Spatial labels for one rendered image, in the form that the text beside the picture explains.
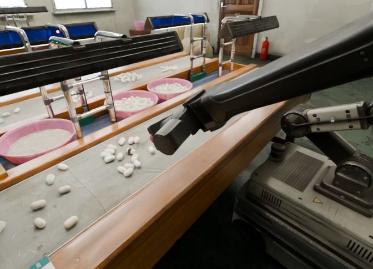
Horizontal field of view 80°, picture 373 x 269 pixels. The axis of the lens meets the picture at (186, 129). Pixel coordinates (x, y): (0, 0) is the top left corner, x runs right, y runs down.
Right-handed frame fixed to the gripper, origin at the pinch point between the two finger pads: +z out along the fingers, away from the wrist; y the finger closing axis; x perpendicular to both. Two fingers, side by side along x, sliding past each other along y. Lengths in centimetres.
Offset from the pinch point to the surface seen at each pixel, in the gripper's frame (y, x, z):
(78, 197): 21.5, 3.9, 14.0
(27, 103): 8, -48, 76
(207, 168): -8.9, 16.2, -4.8
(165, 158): -6.3, 7.7, 9.1
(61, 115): 3, -30, 53
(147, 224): 15.9, 16.8, -4.8
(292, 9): -477, -90, 77
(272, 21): -119, -28, -3
